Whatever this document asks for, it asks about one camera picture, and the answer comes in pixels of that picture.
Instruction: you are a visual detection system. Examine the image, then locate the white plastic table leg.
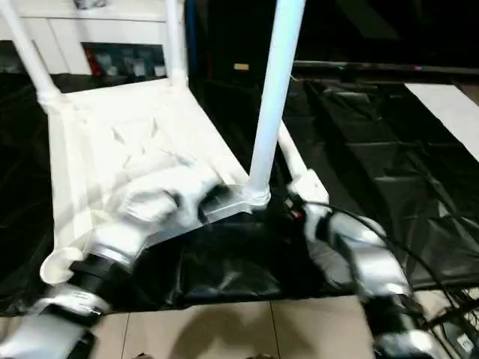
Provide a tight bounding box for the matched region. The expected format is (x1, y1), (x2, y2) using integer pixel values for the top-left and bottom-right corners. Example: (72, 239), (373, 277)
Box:
(246, 0), (308, 212)
(162, 0), (189, 90)
(0, 0), (63, 110)
(277, 126), (306, 180)

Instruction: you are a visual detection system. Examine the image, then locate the black glossy mat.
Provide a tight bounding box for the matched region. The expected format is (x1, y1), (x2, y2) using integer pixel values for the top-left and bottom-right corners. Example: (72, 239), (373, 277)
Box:
(0, 70), (479, 313)

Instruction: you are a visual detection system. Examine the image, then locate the long black bar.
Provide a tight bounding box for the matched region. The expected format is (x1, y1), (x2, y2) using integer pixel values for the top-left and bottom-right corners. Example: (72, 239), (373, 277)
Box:
(293, 60), (479, 76)

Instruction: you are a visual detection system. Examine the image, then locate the white flat board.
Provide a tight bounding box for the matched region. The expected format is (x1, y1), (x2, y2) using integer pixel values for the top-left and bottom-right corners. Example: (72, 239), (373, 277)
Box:
(403, 82), (479, 162)

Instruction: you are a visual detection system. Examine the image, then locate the white cabinet with glass doors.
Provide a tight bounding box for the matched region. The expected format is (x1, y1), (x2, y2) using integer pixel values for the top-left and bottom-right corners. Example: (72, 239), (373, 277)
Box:
(0, 0), (188, 80)

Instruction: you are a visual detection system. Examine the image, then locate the grey power adapter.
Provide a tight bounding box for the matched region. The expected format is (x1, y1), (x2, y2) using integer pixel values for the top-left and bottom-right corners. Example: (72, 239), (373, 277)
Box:
(441, 321), (479, 357)

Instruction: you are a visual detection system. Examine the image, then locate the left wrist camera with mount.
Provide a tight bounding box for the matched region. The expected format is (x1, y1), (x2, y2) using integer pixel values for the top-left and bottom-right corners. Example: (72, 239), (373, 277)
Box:
(174, 164), (222, 226)

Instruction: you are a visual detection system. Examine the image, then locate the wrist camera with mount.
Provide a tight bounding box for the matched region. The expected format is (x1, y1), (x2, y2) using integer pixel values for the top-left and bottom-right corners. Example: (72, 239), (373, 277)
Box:
(174, 164), (222, 226)
(290, 168), (332, 240)

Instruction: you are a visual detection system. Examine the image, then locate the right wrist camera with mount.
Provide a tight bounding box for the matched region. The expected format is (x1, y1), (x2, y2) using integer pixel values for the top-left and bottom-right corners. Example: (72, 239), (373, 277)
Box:
(290, 168), (332, 240)

